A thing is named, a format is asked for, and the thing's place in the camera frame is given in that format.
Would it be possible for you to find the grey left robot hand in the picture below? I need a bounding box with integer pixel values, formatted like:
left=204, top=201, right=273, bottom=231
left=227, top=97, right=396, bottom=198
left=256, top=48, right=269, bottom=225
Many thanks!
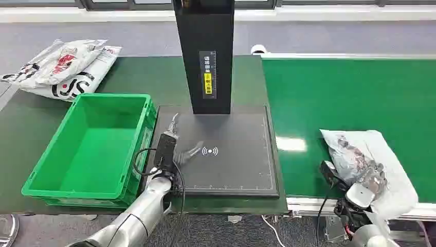
left=167, top=112, right=205, bottom=168

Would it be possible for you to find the green plastic crate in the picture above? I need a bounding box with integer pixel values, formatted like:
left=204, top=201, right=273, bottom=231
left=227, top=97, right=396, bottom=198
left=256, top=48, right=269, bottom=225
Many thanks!
left=21, top=93, right=158, bottom=209

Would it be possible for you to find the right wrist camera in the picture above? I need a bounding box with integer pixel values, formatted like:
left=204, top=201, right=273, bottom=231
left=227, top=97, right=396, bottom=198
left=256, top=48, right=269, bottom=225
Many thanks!
left=318, top=160, right=350, bottom=192

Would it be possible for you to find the dark window frame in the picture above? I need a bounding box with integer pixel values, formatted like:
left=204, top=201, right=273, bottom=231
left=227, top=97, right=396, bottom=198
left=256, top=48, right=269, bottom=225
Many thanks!
left=0, top=0, right=436, bottom=11

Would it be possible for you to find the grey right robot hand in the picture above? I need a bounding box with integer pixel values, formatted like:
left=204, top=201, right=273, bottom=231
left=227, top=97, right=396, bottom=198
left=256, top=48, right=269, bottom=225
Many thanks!
left=353, top=163, right=388, bottom=201

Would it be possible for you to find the black scanner base plate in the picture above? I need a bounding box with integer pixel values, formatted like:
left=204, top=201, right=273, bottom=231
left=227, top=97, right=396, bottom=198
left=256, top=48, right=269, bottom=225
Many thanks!
left=146, top=104, right=281, bottom=199

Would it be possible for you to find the white parcel with faded print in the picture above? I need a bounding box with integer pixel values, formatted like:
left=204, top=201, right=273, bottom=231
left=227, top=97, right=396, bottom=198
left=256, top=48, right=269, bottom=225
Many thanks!
left=319, top=129, right=419, bottom=236

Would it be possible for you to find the metal conveyor support bracket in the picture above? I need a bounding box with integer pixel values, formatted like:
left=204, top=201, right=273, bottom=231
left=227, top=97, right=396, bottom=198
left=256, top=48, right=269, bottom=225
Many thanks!
left=322, top=216, right=350, bottom=243

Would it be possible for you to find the white roller end cap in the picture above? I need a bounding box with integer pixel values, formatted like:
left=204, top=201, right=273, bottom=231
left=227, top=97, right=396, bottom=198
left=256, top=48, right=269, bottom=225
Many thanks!
left=250, top=44, right=268, bottom=56

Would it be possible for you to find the black scanner post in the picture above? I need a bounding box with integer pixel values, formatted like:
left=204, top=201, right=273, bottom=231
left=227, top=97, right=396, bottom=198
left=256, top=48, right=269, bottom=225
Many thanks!
left=172, top=0, right=236, bottom=116

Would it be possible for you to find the white floor cable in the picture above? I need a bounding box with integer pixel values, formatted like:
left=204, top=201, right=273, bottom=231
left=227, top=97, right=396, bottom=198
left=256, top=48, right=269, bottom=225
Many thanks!
left=261, top=215, right=287, bottom=247

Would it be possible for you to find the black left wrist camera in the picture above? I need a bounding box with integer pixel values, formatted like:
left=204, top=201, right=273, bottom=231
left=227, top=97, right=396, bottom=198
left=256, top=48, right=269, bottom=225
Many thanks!
left=154, top=132, right=178, bottom=172

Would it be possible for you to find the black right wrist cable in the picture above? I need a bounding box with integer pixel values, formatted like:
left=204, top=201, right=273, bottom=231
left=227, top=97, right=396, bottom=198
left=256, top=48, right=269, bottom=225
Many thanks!
left=316, top=185, right=337, bottom=247

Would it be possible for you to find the aluminium conveyor frame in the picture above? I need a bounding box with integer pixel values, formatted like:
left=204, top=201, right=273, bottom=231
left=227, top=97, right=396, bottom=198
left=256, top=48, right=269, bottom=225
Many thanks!
left=260, top=52, right=436, bottom=223

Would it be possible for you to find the black and yellow label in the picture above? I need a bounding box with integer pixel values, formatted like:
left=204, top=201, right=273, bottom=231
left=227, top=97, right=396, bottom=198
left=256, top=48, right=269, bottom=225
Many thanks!
left=198, top=50, right=217, bottom=100

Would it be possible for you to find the white parcel with red print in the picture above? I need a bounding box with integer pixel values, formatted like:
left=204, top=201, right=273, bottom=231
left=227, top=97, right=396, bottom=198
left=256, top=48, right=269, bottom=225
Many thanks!
left=0, top=39, right=108, bottom=86

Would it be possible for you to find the dark green table mat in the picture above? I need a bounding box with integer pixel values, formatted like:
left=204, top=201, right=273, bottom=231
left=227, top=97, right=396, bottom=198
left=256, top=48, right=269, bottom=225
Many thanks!
left=0, top=55, right=289, bottom=216

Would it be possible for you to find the white parcel with black letters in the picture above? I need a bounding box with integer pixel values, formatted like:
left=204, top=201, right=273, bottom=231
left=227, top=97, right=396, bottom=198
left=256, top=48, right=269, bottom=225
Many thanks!
left=17, top=45, right=123, bottom=102

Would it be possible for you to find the green conveyor belt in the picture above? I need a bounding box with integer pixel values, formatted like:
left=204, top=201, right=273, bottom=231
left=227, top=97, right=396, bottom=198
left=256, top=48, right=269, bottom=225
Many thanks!
left=261, top=58, right=436, bottom=204

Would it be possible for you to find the shiny chrome base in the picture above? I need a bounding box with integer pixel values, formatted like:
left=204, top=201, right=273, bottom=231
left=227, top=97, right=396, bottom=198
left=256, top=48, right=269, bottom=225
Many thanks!
left=0, top=214, right=20, bottom=247

